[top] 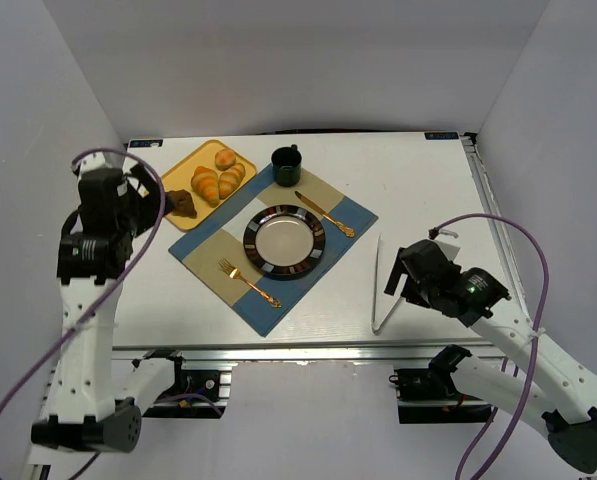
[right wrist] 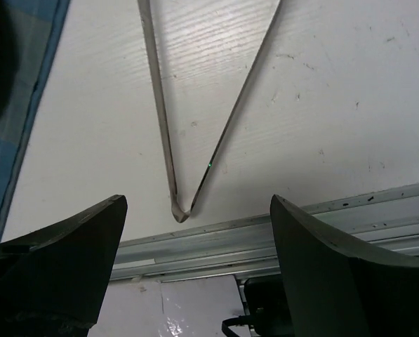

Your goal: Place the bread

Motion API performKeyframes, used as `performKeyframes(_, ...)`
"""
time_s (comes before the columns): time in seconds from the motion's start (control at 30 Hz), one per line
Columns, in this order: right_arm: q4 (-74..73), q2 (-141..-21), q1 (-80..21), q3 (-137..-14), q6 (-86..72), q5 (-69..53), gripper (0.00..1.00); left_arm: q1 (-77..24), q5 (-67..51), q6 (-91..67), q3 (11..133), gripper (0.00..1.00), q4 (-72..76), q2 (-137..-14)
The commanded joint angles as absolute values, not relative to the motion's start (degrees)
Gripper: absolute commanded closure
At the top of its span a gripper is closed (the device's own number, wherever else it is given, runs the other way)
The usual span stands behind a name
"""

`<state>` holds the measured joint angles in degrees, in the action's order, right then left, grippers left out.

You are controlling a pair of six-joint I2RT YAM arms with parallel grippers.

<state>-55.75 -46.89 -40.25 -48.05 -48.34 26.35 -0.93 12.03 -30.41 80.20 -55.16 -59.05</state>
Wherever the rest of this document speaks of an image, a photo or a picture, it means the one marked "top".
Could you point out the aluminium table frame rail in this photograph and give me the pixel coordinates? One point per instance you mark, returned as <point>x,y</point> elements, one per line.
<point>498,228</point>

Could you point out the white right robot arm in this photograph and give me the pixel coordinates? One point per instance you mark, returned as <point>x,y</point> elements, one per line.
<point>562,398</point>

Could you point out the blue label left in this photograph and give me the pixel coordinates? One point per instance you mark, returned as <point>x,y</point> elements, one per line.
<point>145,143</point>

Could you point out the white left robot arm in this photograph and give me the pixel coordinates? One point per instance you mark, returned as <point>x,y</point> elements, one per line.
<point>85,415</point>

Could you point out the long bread roll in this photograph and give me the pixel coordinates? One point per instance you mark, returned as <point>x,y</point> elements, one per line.
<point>230,180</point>

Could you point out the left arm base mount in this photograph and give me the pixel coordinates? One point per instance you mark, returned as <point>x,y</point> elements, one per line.
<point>194,393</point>

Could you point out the gold fork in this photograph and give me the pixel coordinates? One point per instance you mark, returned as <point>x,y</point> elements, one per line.
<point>234,273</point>

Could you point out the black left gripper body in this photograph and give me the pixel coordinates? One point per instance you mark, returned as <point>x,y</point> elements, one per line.
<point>148,192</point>

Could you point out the gold knife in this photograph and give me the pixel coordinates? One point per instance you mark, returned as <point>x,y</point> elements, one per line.
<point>346,230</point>

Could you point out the black rimmed plate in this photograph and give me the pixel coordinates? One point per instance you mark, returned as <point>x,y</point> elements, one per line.
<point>284,241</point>

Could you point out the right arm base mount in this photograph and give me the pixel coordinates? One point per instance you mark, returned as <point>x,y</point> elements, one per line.
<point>429,396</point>

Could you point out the brown chocolate bread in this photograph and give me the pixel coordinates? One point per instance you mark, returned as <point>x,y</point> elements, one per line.
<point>181,204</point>

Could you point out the round bread roll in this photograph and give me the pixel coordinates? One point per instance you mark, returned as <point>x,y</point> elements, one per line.
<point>225,159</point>

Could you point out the blue label right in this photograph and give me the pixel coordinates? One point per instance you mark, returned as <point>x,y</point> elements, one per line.
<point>441,136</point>

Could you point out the striped croissant bread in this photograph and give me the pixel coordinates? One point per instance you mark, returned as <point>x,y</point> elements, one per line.
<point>204,183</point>

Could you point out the yellow tray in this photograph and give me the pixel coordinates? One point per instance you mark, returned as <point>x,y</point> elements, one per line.
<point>179,178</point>

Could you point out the blue label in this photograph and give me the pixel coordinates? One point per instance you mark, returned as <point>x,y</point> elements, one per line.
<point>441,136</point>
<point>145,143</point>

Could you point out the blue beige placemat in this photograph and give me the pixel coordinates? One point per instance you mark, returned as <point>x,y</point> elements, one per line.
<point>220,237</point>

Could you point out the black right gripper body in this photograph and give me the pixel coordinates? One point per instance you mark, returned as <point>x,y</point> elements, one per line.
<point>403,270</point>

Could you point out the dark green mug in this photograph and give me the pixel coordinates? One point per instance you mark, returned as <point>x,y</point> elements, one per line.
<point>286,163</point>

